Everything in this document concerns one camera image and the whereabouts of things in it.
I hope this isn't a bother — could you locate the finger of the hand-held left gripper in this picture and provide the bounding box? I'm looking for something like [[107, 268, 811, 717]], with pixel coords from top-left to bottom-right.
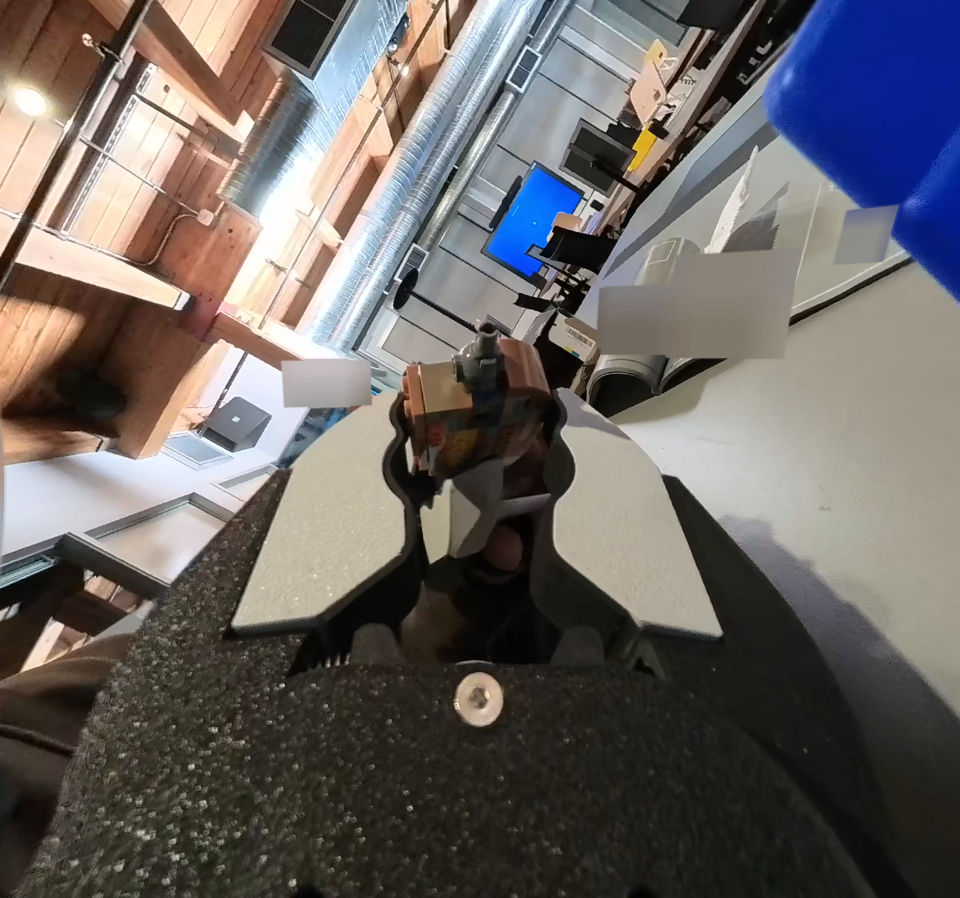
[[420, 455, 554, 560]]

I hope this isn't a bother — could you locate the toy brick model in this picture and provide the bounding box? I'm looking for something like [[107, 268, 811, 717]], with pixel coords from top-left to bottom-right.
[[399, 319, 550, 481]]

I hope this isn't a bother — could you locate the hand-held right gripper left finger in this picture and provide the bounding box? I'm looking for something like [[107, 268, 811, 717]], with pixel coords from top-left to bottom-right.
[[228, 390, 421, 633]]

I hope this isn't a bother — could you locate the person's right forearm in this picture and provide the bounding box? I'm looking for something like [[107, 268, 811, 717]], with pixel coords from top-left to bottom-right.
[[0, 634, 132, 865]]

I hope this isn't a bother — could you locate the black wall speaker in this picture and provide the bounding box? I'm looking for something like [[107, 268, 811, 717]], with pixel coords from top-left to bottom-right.
[[201, 395, 274, 454]]

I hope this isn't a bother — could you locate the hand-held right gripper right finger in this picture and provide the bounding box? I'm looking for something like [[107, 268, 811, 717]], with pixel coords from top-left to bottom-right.
[[527, 388, 726, 641]]

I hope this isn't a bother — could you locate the metal air vent box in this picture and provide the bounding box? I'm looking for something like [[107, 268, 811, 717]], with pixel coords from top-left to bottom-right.
[[261, 0, 376, 79]]

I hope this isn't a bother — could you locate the person's left hand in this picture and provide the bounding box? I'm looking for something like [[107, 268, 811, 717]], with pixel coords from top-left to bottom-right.
[[401, 521, 528, 663]]

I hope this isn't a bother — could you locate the blue monitor screen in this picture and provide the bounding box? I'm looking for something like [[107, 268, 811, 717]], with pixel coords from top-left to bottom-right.
[[482, 160, 588, 278]]

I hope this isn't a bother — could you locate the black monitor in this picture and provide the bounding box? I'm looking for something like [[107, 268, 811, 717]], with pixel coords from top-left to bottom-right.
[[561, 116, 640, 181]]

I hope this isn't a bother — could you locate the grey desk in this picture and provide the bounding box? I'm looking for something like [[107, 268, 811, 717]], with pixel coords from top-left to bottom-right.
[[592, 118, 960, 898]]

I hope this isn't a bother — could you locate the blue plastic bin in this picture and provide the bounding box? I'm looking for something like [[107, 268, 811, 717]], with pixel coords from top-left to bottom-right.
[[763, 0, 960, 293]]

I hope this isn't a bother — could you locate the silver ventilation duct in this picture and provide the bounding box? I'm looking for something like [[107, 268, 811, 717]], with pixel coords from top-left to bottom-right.
[[217, 0, 455, 218], [303, 0, 588, 353]]

